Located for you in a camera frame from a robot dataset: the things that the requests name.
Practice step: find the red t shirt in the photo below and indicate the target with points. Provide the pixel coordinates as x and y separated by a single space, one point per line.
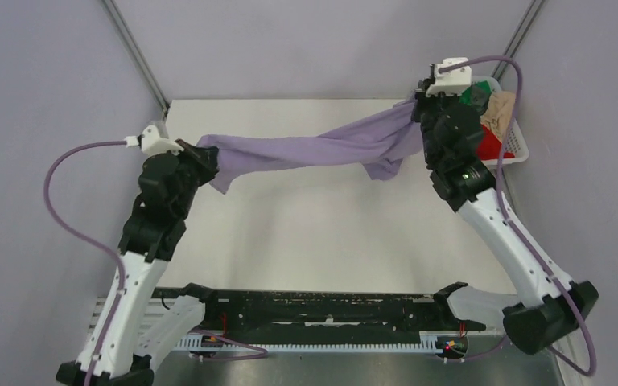
490 146

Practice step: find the purple t shirt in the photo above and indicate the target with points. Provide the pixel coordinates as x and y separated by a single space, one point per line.
379 143

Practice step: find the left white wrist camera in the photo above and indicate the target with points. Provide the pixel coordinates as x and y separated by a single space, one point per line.
154 140

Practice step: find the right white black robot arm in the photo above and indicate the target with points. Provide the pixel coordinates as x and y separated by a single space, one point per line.
548 304

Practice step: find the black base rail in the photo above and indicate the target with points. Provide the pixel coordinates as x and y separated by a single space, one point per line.
313 318

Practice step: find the beige t shirt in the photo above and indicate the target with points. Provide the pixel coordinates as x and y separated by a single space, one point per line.
498 113

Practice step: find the white slotted cable duct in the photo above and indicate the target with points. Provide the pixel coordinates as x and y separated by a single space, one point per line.
424 344

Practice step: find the green t shirt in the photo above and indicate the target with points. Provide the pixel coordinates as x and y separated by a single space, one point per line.
477 96

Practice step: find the white plastic basket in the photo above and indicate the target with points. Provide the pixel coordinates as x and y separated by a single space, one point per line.
516 143

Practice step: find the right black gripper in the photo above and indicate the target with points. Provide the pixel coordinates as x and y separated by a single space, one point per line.
422 100

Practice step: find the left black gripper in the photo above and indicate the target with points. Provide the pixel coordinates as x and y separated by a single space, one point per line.
205 157

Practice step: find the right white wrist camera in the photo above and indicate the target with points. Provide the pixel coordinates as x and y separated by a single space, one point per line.
452 77

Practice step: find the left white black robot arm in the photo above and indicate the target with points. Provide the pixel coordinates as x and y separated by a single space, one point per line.
116 354

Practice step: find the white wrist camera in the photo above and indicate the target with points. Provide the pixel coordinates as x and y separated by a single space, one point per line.
154 140
452 77

